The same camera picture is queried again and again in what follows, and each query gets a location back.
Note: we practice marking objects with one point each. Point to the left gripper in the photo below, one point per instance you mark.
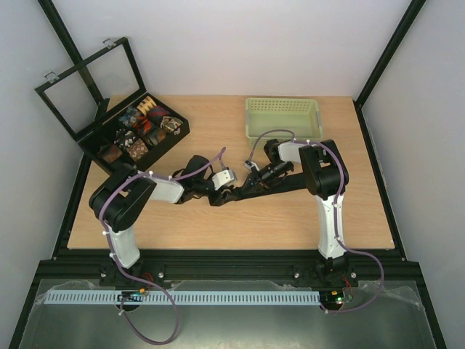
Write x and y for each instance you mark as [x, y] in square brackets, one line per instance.
[220, 198]

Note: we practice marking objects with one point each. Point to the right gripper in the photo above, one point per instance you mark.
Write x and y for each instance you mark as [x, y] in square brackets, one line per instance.
[252, 180]

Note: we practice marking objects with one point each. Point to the black necktie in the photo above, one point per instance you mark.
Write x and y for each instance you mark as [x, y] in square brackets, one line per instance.
[284, 184]

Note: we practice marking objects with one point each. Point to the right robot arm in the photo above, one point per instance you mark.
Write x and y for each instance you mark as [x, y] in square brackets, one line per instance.
[316, 166]

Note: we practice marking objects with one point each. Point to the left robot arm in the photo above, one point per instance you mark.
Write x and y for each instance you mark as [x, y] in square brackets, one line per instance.
[119, 201]

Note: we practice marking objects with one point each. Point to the green plastic basket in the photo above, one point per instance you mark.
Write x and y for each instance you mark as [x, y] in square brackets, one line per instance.
[281, 117]

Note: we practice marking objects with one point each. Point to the olive brown rolled tie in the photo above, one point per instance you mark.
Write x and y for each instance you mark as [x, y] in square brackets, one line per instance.
[155, 136]

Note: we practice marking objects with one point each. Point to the brown beige rolled tie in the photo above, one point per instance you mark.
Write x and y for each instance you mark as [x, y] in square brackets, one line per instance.
[171, 124]

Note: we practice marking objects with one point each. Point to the brown dotted rolled tie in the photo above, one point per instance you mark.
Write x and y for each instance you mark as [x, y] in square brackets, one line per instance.
[137, 150]

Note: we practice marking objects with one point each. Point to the black tie storage box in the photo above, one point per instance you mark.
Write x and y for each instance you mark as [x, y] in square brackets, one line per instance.
[134, 132]

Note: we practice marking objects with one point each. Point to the dark red rolled tie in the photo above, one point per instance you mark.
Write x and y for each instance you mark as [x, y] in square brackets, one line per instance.
[156, 114]

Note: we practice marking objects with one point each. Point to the orange striped rolled tie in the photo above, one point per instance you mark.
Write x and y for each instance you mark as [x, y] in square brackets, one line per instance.
[143, 125]

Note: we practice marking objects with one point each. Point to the black white rolled tie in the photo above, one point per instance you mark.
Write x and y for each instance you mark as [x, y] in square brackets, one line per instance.
[125, 138]

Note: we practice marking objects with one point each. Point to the rust brown rolled tie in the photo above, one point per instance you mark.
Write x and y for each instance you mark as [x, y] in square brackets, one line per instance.
[110, 153]

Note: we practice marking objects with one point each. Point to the tan patterned rolled tie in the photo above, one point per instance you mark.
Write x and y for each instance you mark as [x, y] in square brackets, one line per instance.
[146, 105]

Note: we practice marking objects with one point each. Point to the blue patterned rolled tie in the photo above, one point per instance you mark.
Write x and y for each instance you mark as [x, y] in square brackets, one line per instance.
[132, 117]

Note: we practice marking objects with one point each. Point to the glass box lid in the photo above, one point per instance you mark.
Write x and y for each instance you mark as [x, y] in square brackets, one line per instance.
[85, 96]

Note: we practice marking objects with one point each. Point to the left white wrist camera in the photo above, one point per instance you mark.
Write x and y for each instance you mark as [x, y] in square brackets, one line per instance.
[224, 178]

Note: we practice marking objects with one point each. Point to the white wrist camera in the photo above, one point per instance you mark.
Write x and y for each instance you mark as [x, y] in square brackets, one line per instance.
[224, 178]
[250, 165]

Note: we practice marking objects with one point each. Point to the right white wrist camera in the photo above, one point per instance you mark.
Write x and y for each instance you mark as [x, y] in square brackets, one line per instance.
[250, 165]

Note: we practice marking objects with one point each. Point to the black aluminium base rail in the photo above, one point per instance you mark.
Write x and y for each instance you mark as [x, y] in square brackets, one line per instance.
[297, 268]

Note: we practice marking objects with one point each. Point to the white slotted cable duct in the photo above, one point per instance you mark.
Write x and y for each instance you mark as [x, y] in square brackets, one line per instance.
[107, 297]

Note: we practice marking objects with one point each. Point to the right black frame post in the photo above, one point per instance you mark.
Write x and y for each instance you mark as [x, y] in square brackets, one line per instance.
[402, 28]

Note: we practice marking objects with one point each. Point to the black frame post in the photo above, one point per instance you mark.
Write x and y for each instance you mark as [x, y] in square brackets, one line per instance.
[402, 28]
[70, 47]

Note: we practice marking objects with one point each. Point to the left black frame post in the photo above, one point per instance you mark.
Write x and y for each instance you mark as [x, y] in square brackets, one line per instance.
[70, 47]

